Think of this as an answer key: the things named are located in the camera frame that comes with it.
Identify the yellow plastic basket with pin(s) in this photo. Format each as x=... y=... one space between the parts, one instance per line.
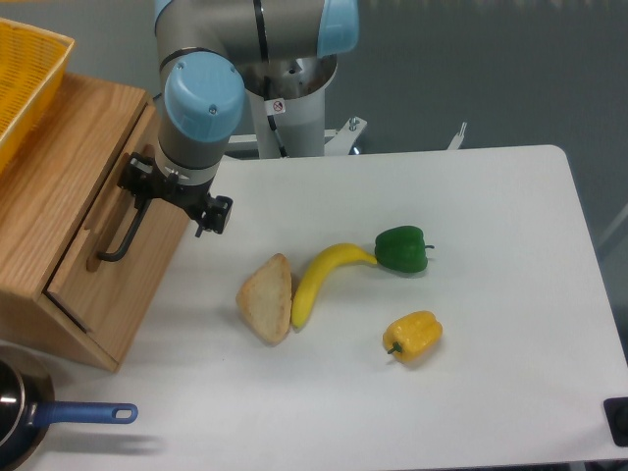
x=33 y=63

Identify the yellow banana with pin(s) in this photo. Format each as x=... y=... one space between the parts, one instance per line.
x=318 y=271

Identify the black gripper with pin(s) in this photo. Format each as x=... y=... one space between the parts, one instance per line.
x=145 y=181

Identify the blue-handled frying pan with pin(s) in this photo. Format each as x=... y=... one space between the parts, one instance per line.
x=29 y=407

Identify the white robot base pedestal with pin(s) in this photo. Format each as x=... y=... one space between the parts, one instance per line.
x=287 y=103

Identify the black corner clamp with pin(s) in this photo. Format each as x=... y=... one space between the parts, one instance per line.
x=616 y=412

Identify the wooden top drawer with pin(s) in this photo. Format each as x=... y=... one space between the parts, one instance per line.
x=104 y=283

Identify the yellow bell pepper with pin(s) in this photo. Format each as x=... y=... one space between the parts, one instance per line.
x=412 y=335

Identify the green bell pepper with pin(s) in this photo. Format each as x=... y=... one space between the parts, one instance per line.
x=402 y=249

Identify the wooden drawer cabinet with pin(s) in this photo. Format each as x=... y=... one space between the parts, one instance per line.
x=60 y=206

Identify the black metal drawer handle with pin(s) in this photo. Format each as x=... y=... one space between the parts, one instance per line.
x=125 y=240

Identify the triangular bread slice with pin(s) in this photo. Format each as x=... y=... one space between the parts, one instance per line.
x=264 y=300

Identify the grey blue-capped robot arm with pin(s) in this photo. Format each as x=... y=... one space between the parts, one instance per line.
x=201 y=45

